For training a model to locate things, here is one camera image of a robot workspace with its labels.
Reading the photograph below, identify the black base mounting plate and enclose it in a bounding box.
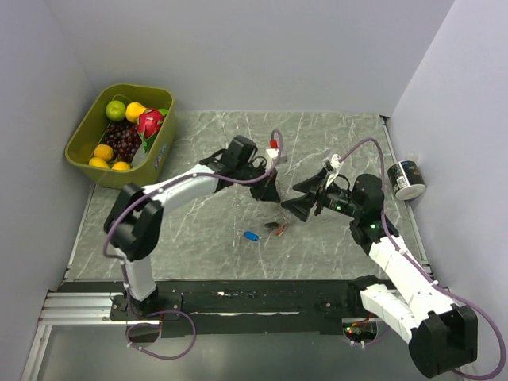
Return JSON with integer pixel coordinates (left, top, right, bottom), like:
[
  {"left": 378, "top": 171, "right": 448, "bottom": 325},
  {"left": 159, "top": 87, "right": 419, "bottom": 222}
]
[{"left": 109, "top": 279, "right": 398, "bottom": 339}]

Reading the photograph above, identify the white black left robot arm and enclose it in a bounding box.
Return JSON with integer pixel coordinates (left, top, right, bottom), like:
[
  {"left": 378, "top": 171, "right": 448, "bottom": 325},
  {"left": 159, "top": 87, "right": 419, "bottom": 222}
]
[{"left": 102, "top": 129, "right": 283, "bottom": 319}]

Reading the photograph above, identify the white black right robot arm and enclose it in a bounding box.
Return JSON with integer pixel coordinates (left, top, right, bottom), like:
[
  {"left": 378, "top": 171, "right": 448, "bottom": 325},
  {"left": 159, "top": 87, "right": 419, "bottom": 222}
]
[{"left": 281, "top": 169, "right": 478, "bottom": 378}]

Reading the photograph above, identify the green apple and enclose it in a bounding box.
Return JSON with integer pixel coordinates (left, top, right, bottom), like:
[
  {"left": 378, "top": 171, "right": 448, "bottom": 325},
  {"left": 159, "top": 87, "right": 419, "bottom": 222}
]
[{"left": 105, "top": 100, "right": 126, "bottom": 121}]

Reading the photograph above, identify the orange fruit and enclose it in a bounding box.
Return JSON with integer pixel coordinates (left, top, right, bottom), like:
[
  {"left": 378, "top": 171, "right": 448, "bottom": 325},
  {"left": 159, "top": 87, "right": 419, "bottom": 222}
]
[
  {"left": 111, "top": 161, "right": 131, "bottom": 171},
  {"left": 94, "top": 144, "right": 114, "bottom": 162}
]

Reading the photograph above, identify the pink dragon fruit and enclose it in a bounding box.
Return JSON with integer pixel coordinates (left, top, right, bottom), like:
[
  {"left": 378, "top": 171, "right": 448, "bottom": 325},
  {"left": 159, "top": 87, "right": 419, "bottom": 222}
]
[{"left": 137, "top": 109, "right": 168, "bottom": 153}]

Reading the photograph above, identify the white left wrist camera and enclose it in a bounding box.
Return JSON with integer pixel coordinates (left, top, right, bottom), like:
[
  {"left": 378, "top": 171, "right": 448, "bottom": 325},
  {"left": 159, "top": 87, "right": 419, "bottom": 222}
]
[{"left": 264, "top": 139, "right": 287, "bottom": 169}]

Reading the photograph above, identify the purple grape bunch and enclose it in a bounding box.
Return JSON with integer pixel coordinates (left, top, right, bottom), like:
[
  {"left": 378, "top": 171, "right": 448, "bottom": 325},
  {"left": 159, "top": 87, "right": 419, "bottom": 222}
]
[{"left": 102, "top": 120, "right": 141, "bottom": 164}]

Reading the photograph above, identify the red key tag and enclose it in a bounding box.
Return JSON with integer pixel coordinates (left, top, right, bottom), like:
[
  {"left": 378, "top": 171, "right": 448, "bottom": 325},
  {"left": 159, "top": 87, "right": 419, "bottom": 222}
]
[{"left": 275, "top": 225, "right": 287, "bottom": 237}]

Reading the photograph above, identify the black key tag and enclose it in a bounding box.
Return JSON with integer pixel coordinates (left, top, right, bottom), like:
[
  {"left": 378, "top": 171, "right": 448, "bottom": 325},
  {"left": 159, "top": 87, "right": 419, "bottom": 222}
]
[{"left": 264, "top": 221, "right": 279, "bottom": 229}]

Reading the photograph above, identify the olive green plastic bin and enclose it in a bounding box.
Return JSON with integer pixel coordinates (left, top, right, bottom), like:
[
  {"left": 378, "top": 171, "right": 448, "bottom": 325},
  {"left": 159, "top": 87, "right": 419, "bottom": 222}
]
[{"left": 64, "top": 83, "right": 177, "bottom": 189}]

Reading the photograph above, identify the black white tape roll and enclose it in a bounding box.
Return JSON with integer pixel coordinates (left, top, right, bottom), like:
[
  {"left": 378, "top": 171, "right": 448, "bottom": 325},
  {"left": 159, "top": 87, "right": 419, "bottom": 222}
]
[{"left": 387, "top": 160, "right": 426, "bottom": 201}]

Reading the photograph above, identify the orange fruit upper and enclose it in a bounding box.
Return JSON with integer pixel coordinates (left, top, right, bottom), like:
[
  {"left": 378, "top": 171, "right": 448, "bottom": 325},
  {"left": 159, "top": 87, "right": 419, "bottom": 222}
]
[{"left": 94, "top": 144, "right": 114, "bottom": 162}]

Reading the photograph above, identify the yellow lemon front left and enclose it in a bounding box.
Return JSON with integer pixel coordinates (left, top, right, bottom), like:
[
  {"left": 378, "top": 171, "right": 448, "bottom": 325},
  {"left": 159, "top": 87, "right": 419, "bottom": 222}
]
[{"left": 88, "top": 156, "right": 110, "bottom": 169}]

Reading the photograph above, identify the aluminium rail frame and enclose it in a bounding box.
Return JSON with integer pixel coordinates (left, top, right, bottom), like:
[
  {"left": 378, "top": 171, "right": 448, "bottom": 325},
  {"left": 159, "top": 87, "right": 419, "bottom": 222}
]
[{"left": 19, "top": 287, "right": 477, "bottom": 381}]

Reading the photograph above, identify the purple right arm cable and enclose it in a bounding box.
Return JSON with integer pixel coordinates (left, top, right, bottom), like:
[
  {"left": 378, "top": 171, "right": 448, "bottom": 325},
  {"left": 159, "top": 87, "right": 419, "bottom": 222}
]
[{"left": 337, "top": 137, "right": 502, "bottom": 378}]

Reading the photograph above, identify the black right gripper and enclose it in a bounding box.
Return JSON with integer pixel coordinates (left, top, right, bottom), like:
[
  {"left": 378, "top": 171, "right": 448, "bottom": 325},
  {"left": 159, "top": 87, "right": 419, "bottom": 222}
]
[{"left": 281, "top": 167, "right": 362, "bottom": 221}]

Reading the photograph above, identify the blue tagged key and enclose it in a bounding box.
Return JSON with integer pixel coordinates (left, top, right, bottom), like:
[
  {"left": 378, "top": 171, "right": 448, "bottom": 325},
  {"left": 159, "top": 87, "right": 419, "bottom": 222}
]
[{"left": 237, "top": 230, "right": 260, "bottom": 242}]

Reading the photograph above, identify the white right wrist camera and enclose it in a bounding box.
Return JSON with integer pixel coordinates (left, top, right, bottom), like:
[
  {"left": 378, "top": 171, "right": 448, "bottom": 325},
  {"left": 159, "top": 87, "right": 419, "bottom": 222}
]
[{"left": 323, "top": 154, "right": 343, "bottom": 188}]

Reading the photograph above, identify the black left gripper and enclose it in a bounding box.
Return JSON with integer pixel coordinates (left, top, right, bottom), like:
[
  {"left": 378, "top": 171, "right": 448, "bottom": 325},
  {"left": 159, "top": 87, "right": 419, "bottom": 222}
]
[{"left": 236, "top": 161, "right": 281, "bottom": 204}]

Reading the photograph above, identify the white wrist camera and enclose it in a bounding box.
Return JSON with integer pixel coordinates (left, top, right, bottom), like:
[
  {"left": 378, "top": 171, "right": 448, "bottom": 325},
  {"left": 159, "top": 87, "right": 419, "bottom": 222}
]
[
  {"left": 264, "top": 139, "right": 287, "bottom": 169},
  {"left": 323, "top": 154, "right": 343, "bottom": 188}
]

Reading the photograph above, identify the orange fruit front right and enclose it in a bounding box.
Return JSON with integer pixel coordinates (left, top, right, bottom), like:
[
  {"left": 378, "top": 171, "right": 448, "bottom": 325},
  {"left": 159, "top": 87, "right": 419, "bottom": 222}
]
[{"left": 111, "top": 161, "right": 131, "bottom": 171}]

